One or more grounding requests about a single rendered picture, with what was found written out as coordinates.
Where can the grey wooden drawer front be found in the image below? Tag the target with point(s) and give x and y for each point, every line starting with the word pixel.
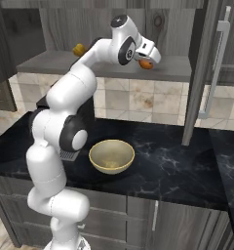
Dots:
pixel 102 198
pixel 104 224

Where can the narrow grey base cabinet door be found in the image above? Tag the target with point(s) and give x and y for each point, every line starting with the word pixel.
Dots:
pixel 138 221

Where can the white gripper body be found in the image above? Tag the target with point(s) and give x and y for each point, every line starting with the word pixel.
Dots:
pixel 154 56

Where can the dark grey cabinet door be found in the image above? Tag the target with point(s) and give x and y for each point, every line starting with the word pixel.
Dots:
pixel 15 35

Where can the yellow-orange round fruit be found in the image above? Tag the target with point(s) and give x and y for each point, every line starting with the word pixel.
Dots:
pixel 78 50

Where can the cream yellow bowl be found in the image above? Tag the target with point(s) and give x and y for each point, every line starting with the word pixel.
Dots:
pixel 111 157

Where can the orange mango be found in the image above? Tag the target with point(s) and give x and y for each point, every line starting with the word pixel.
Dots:
pixel 146 64

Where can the wide grey base cabinet door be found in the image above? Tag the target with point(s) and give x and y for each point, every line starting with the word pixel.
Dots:
pixel 187 228

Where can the grey closed wall cabinet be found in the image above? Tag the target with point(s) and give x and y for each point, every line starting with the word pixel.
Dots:
pixel 231 39

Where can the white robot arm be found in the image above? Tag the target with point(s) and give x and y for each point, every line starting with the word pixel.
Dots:
pixel 60 97

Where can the grey wooden wall cabinet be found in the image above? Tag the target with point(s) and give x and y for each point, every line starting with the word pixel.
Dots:
pixel 174 66

